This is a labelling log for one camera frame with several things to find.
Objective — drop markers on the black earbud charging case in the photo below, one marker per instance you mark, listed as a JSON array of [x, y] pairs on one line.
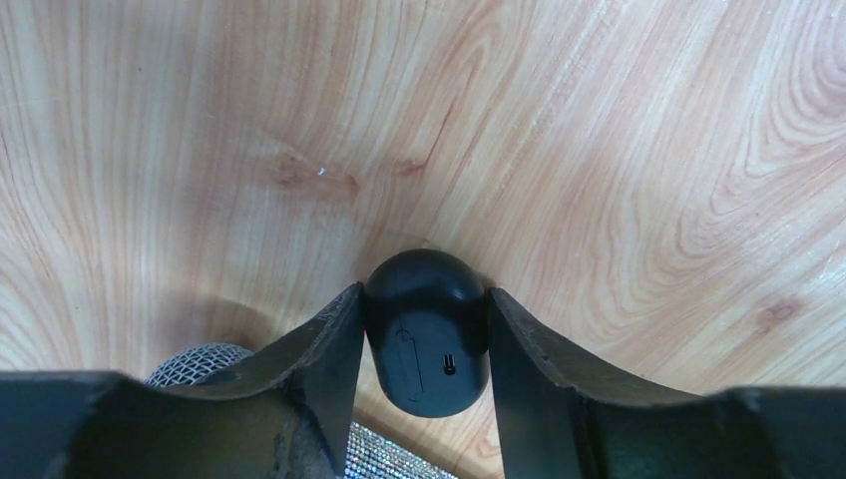
[[425, 317]]

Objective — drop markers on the silver glitter microphone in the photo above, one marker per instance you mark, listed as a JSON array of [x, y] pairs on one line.
[[369, 455]]

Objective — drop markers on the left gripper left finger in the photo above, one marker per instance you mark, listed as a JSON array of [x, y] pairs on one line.
[[283, 412]]

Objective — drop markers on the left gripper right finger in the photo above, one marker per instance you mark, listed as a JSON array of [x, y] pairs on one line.
[[563, 412]]

